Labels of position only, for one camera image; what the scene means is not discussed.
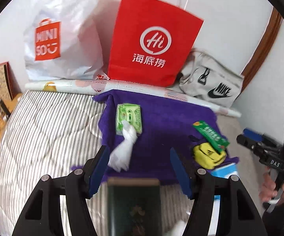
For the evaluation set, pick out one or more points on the red paper bag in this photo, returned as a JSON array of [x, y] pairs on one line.
[[151, 12]]

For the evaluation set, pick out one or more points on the green stick pack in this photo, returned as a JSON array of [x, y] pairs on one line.
[[210, 135]]

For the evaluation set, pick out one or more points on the blue tissue pack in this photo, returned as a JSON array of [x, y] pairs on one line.
[[225, 170]]

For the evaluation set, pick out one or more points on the brown wooden door frame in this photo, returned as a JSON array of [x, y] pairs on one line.
[[262, 49]]

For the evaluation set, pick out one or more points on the white plastic shopping bag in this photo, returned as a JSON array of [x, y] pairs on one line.
[[78, 34]]

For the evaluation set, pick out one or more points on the striped mattress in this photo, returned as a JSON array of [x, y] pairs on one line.
[[46, 140]]

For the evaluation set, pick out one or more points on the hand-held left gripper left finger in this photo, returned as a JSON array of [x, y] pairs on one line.
[[98, 169]]

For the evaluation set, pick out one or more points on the green cassette-print packet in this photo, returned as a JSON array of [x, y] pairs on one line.
[[129, 115]]

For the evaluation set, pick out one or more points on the grey waist bag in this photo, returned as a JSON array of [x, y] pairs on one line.
[[193, 61]]

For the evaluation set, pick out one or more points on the person's right forearm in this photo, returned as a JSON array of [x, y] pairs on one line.
[[274, 221]]

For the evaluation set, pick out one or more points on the dark green tin box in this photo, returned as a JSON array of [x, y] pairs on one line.
[[132, 209]]

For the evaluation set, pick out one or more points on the white paper roll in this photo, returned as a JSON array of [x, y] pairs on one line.
[[63, 86]]

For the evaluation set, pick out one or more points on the yellow mini bag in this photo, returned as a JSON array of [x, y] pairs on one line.
[[205, 156]]

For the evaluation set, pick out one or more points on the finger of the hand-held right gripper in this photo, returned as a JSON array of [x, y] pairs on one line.
[[246, 141], [253, 134]]

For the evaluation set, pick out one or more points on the purple towel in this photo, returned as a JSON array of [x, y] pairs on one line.
[[161, 120]]

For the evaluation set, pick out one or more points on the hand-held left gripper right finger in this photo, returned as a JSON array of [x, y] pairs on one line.
[[181, 172]]

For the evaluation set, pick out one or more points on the person's right hand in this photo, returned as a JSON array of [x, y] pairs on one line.
[[267, 186]]

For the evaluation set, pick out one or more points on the patterned gift box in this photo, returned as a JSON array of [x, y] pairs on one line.
[[1, 81]]

